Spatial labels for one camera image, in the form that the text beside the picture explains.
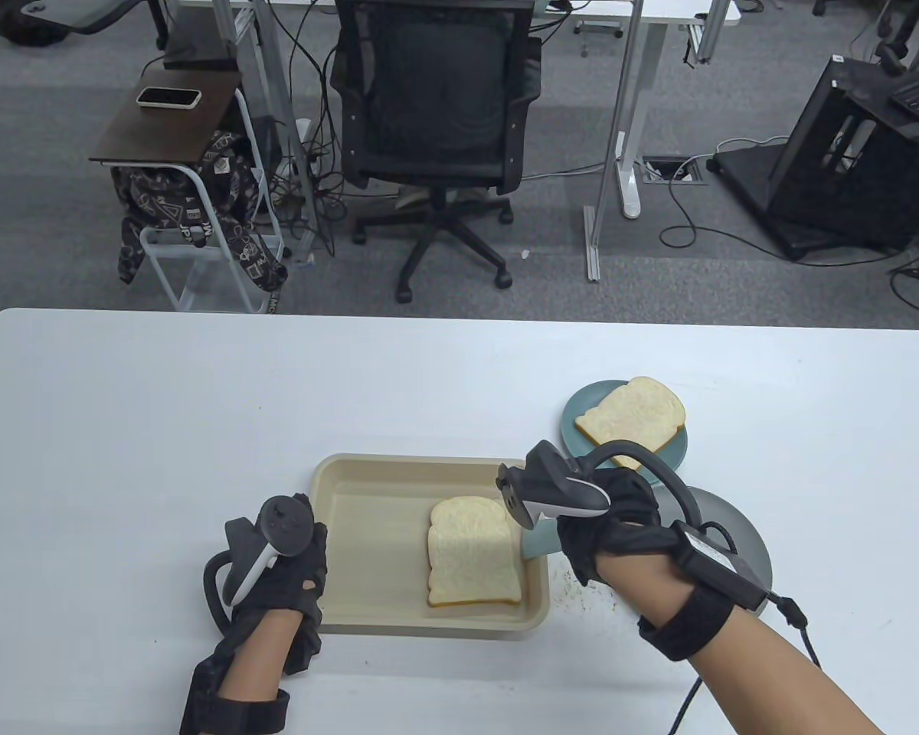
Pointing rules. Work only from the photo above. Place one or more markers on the black smartphone white case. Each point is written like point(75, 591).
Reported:
point(168, 97)

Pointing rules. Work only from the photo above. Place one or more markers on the brown patterned jacket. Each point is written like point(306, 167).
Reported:
point(230, 184)

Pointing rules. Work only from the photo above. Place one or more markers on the black wrist sensor module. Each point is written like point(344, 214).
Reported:
point(724, 570)

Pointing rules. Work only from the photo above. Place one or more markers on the brown side table white frame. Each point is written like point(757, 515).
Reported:
point(161, 130)

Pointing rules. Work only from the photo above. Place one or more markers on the black mesh office chair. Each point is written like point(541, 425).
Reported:
point(436, 92)

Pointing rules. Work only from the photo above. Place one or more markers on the person's right forearm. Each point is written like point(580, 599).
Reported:
point(773, 674)

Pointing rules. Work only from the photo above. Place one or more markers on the white toast slice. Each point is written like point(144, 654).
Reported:
point(475, 559)
point(632, 417)

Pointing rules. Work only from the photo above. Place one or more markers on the black equipment cart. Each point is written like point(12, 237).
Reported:
point(827, 191)

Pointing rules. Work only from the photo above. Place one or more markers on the person's left forearm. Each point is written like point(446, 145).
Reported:
point(256, 651)

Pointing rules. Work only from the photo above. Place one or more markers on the beige baking tray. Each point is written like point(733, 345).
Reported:
point(375, 536)

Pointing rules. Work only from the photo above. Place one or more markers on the grey round plate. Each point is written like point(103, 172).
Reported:
point(747, 536)

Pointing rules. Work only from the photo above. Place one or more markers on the white standing desk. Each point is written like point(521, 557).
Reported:
point(628, 115)

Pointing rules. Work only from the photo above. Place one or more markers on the floor outlet box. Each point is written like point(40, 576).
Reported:
point(674, 171)

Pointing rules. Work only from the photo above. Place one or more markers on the teal dessert spatula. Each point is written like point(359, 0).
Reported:
point(540, 543)

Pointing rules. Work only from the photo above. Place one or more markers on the person's left hand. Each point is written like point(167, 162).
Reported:
point(299, 586)

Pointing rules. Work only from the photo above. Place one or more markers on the black white handheld controller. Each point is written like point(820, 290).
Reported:
point(283, 524)
point(559, 486)

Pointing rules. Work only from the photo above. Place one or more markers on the person's right hand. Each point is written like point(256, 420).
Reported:
point(628, 528)

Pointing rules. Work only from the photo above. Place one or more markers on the teal round plate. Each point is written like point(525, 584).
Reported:
point(573, 436)

